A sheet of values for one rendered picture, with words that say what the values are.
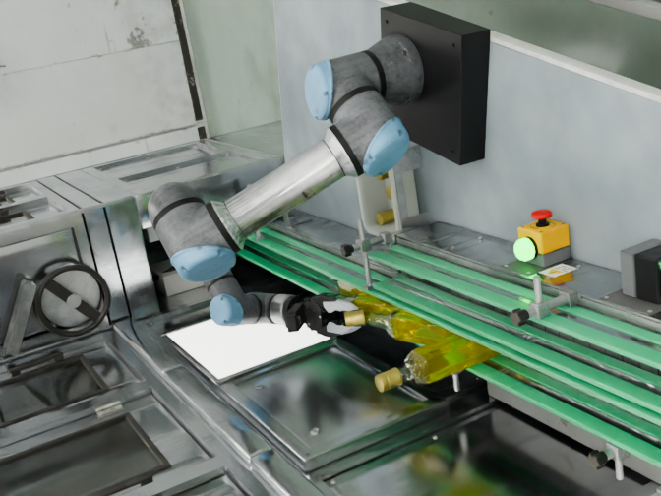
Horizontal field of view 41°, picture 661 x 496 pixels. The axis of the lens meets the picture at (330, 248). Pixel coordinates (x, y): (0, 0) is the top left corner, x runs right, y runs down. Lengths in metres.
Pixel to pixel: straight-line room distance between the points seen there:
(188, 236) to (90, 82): 3.76
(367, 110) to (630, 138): 0.51
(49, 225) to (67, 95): 2.84
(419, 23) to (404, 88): 0.14
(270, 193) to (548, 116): 0.55
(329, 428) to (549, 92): 0.79
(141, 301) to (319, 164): 1.14
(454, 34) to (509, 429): 0.79
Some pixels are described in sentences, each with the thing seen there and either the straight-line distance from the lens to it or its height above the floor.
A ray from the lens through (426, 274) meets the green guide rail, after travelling 1.84.
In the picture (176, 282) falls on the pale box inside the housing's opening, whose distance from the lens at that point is 2.92.
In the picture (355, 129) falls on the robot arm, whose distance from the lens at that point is 1.77.
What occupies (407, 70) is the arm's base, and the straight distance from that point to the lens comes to 1.90.
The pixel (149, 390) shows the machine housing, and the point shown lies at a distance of 2.30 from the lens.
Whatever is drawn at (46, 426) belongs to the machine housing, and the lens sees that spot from 2.26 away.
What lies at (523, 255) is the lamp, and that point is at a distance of 1.74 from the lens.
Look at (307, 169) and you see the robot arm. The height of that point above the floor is 1.14.
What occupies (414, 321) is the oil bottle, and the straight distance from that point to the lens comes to 1.90.
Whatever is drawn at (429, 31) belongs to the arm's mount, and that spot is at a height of 0.83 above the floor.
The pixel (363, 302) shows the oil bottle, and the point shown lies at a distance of 2.06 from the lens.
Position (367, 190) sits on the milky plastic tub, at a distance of 2.25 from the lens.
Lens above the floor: 1.87
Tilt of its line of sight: 25 degrees down
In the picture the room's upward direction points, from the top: 108 degrees counter-clockwise
